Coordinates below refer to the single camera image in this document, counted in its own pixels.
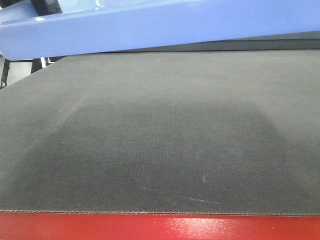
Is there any blue plastic tray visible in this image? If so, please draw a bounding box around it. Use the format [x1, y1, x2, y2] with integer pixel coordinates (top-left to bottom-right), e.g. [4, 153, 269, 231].
[0, 0, 320, 61]

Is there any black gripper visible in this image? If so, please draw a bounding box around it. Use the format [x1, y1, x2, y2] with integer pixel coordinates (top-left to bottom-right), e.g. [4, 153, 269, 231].
[31, 0, 63, 16]

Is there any dark grey table mat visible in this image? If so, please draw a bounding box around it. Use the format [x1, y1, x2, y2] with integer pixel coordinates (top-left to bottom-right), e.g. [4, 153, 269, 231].
[0, 50, 320, 216]

